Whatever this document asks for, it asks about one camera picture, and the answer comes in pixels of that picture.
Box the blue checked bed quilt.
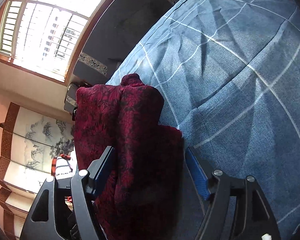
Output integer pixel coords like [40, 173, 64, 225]
[105, 0, 300, 240]

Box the grey padded headboard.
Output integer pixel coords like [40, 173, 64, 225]
[72, 0, 210, 78]

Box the wooden framed window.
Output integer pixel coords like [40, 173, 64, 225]
[0, 0, 133, 87]

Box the painted folding screen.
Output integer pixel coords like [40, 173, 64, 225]
[0, 102, 77, 240]

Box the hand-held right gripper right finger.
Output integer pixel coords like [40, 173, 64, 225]
[185, 147, 282, 240]

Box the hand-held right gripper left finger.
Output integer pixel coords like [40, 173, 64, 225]
[19, 145, 115, 240]

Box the dark red patterned sweater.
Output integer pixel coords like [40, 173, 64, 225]
[73, 73, 184, 240]

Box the white striped cloth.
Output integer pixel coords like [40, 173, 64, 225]
[52, 154, 77, 179]

